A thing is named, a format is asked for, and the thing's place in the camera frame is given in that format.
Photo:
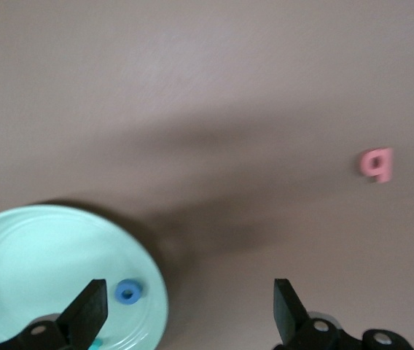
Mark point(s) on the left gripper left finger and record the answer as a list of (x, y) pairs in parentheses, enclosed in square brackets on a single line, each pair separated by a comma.
[(46, 331)]

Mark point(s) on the blue letter o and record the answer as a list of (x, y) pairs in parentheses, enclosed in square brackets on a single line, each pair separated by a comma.
[(119, 291)]

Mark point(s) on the light green plate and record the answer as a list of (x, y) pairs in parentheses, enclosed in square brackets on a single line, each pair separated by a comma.
[(46, 255)]

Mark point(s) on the teal letter l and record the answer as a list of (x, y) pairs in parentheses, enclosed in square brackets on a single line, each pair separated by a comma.
[(97, 345)]

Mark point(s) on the brown table cover sheet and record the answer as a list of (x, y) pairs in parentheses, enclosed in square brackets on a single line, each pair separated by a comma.
[(192, 73)]

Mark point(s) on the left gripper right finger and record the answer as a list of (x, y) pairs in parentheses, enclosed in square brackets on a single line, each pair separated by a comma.
[(312, 333)]

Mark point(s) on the pink letter b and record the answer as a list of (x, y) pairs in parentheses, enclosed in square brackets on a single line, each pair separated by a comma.
[(387, 167)]

